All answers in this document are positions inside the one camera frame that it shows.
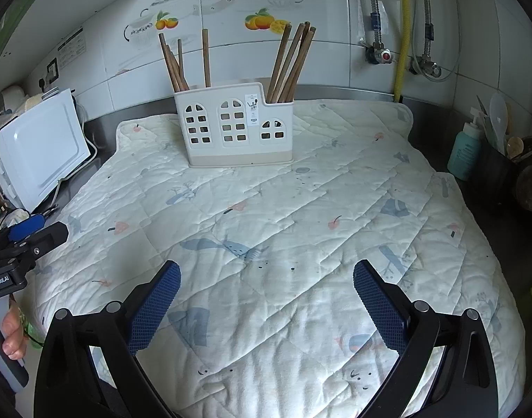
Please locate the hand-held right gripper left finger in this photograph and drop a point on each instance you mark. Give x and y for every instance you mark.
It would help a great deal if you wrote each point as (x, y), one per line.
(155, 309)

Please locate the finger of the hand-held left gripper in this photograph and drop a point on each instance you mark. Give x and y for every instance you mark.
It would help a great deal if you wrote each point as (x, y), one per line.
(26, 227)
(52, 235)

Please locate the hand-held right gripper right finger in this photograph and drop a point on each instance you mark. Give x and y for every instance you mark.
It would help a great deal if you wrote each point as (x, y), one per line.
(379, 309)

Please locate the cream house-shaped utensil holder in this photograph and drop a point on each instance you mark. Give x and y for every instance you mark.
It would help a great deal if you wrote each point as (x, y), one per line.
(240, 156)

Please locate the person's left hand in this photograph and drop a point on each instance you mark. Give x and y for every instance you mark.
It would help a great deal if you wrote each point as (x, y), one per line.
(15, 335)

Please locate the floral printed cloth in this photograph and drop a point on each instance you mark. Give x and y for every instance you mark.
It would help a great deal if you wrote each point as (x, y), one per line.
(33, 328)

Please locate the white toaster oven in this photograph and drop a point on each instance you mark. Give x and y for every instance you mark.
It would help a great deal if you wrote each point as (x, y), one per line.
(39, 152)

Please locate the pale plastic bag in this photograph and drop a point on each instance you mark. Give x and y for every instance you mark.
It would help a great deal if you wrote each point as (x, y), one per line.
(34, 99)

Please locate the white quilted printed mat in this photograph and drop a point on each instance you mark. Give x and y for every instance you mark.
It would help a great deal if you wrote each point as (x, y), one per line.
(292, 209)

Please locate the black utensil cup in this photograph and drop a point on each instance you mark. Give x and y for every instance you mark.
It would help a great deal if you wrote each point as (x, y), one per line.
(492, 174)

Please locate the teal pump bottle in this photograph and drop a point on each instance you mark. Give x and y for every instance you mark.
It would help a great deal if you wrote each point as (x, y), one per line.
(464, 152)

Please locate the wooden spoon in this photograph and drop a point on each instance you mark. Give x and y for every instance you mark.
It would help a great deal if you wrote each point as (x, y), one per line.
(515, 147)

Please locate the white rice paddle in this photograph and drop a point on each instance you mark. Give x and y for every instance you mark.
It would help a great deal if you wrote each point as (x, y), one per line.
(498, 117)

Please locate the metal angle valve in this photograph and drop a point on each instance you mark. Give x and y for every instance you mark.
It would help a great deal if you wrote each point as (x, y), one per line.
(427, 67)

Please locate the metal valve with red button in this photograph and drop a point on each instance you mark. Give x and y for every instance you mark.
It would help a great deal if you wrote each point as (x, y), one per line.
(379, 54)

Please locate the yellow gas pipe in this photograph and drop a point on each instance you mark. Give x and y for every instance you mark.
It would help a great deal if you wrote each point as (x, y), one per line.
(403, 30)

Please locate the wall power socket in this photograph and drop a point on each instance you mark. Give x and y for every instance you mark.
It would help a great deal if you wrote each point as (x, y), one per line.
(52, 69)

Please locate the white wall label sticker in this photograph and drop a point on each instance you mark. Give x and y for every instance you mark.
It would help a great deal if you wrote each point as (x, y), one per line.
(70, 48)

